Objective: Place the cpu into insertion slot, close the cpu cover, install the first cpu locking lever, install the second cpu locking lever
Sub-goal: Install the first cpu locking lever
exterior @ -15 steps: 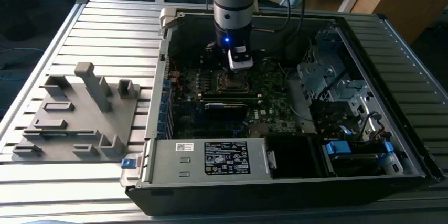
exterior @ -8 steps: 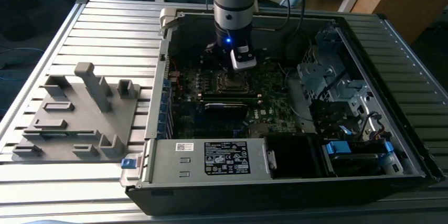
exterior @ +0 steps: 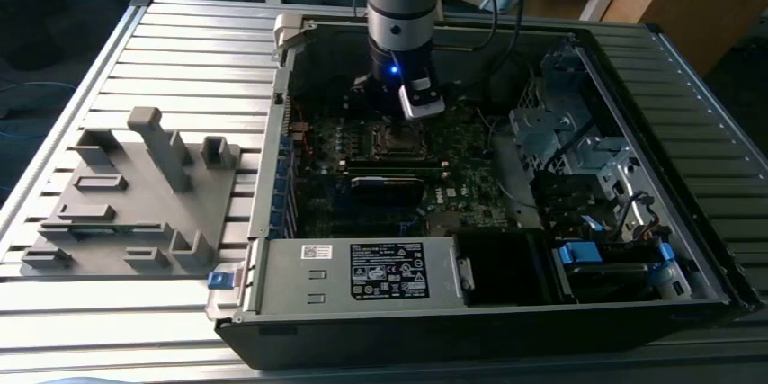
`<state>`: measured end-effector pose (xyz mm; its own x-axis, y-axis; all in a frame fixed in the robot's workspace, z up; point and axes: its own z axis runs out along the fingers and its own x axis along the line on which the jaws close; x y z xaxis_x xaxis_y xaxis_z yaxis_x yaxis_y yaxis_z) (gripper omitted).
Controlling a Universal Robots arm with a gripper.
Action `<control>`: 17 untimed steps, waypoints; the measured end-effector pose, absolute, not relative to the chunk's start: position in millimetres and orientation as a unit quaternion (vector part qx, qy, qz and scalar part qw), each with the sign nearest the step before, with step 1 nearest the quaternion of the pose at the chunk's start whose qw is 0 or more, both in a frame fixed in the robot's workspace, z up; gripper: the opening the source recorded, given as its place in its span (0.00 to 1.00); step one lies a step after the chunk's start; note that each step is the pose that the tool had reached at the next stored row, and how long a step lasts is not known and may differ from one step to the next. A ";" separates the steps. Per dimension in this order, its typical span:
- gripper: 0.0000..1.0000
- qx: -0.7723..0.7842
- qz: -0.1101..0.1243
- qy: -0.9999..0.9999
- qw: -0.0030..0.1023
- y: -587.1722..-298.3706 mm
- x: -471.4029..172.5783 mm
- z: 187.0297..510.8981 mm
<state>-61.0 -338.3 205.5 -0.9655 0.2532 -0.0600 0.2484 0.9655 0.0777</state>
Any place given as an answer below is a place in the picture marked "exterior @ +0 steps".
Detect hard disk in blue carrier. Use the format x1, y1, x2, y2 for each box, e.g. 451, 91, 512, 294
555, 239, 679, 304

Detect green RAM stick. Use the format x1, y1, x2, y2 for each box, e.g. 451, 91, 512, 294
70, 224, 135, 236

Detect green motherboard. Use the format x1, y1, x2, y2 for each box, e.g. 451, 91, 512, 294
280, 91, 546, 241

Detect metal socket cover frame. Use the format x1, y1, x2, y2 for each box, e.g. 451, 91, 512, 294
370, 121, 435, 159

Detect black graphics card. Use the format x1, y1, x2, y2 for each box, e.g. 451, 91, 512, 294
351, 175, 428, 219

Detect thin black wire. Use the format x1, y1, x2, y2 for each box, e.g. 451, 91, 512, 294
616, 189, 659, 241

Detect grey parts rack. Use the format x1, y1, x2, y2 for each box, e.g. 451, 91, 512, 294
20, 106, 246, 277

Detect grey case latch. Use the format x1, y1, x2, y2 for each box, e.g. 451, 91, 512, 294
271, 13, 319, 63

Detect white-clip RAM slot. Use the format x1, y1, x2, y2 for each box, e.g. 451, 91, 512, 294
342, 167, 451, 178
339, 157, 451, 169

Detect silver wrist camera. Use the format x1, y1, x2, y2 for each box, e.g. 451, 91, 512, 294
398, 67, 447, 122

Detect silver metal drive cage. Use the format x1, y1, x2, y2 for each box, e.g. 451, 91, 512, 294
508, 37, 647, 241

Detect CPU with silver top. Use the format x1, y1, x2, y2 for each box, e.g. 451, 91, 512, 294
387, 128, 422, 152

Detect grey power supply unit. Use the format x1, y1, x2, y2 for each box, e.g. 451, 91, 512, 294
251, 237, 475, 316

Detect dark office chair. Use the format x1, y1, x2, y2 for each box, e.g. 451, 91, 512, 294
0, 0, 71, 73

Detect black open PC case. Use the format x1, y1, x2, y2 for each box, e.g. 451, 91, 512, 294
203, 13, 767, 371

